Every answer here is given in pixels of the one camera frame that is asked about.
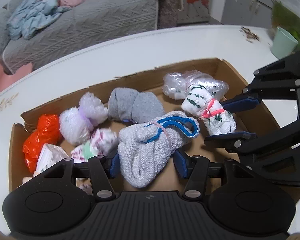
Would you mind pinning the bag of green leaves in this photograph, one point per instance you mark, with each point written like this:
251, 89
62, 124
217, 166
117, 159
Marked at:
295, 15

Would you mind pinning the bubble wrap bundle purple band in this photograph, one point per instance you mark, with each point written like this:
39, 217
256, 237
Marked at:
72, 125

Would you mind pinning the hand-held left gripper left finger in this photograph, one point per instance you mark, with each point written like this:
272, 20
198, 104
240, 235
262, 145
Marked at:
114, 165

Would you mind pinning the orange plastic bag bundle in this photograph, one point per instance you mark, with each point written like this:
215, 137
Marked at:
43, 132

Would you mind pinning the clear plastic bag bundle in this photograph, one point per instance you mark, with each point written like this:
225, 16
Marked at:
175, 85

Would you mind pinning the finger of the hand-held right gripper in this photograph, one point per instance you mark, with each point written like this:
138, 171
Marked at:
240, 103
227, 140

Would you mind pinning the grey board orange picture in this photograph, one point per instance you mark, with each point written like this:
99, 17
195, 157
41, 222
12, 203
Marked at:
195, 2

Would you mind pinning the light blue blanket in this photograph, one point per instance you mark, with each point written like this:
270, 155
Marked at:
35, 17

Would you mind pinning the lavender cloth bundle cream band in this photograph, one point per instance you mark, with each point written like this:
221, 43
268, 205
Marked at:
86, 188

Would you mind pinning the grey knit sock blue trim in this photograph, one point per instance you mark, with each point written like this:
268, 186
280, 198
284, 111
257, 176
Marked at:
140, 155

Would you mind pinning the white pleated bundle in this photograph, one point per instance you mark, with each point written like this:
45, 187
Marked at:
50, 155

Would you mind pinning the purple-print bag bundle green band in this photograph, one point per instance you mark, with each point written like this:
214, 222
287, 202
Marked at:
102, 138

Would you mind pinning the shallow cardboard box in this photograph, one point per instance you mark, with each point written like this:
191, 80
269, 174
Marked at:
140, 77

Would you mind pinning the pale green cup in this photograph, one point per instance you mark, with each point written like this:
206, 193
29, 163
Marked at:
282, 42

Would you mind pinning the pink plastic stool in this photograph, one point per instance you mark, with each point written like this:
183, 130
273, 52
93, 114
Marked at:
7, 77

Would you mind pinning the grey sock bundle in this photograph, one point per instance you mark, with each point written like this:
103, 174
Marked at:
145, 105

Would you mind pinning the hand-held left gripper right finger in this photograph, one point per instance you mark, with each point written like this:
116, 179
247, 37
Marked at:
180, 165

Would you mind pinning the white green-striped bag bundle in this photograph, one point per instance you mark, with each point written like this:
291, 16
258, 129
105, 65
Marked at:
197, 102

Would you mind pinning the grey quilted sofa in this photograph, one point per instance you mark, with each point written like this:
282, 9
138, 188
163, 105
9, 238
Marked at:
102, 30

